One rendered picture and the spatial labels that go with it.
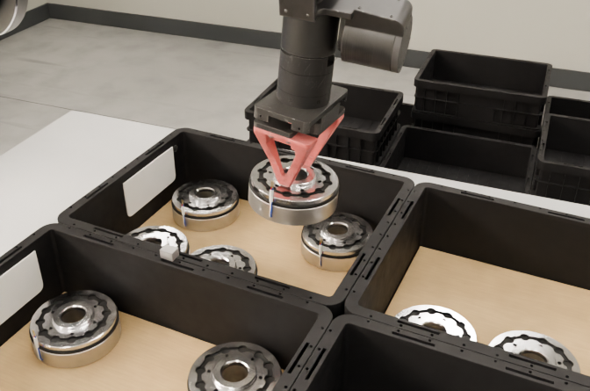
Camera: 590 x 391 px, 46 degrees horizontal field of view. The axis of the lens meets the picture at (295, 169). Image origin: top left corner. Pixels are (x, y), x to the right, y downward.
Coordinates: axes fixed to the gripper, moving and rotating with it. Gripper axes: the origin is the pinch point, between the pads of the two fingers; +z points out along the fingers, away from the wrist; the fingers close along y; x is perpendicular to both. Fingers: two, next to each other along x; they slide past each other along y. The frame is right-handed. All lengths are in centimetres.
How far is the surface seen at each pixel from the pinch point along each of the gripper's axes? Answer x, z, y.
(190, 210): 20.4, 19.3, 9.3
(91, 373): 13.6, 22.5, -20.2
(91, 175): 60, 39, 31
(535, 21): 10, 66, 298
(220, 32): 184, 110, 278
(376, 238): -9.2, 9.8, 6.1
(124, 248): 17.0, 12.5, -9.7
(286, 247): 5.2, 21.0, 11.6
